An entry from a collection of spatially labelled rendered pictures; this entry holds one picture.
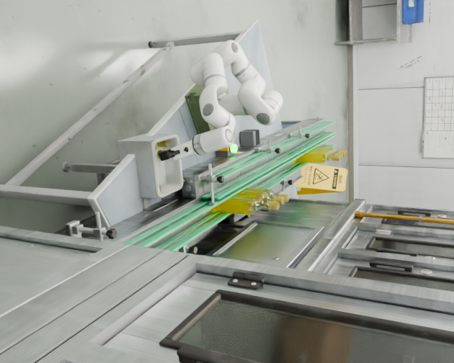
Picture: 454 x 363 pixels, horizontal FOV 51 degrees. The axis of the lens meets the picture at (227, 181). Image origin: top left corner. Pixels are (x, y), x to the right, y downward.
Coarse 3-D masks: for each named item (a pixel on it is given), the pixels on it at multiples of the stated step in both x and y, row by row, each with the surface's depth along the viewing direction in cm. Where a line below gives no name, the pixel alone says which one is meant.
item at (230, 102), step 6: (222, 96) 213; (228, 96) 212; (234, 96) 210; (222, 102) 212; (228, 102) 210; (234, 102) 209; (228, 108) 211; (234, 108) 209; (240, 108) 208; (234, 114) 212; (240, 114) 211
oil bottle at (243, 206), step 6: (234, 198) 203; (240, 198) 203; (222, 204) 203; (228, 204) 201; (234, 204) 200; (240, 204) 198; (246, 204) 197; (252, 204) 196; (216, 210) 205; (222, 210) 203; (228, 210) 202; (234, 210) 200; (240, 210) 199; (246, 210) 198; (252, 210) 197
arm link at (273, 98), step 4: (264, 92) 205; (268, 92) 204; (272, 92) 204; (276, 92) 204; (264, 96) 203; (268, 96) 202; (272, 96) 202; (276, 96) 203; (280, 96) 205; (264, 100) 200; (268, 100) 200; (272, 100) 200; (276, 100) 201; (280, 100) 203; (272, 104) 199; (276, 104) 200; (280, 104) 203; (244, 108) 207; (276, 108) 199; (280, 108) 204; (248, 112) 208
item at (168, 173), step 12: (156, 144) 188; (156, 156) 189; (156, 168) 177; (168, 168) 194; (180, 168) 191; (156, 180) 178; (168, 180) 195; (180, 180) 193; (156, 192) 179; (168, 192) 185
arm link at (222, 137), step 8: (232, 120) 171; (216, 128) 171; (224, 128) 166; (232, 128) 171; (200, 136) 170; (208, 136) 168; (216, 136) 166; (224, 136) 165; (232, 136) 169; (200, 144) 170; (208, 144) 168; (216, 144) 167; (224, 144) 166; (208, 152) 172
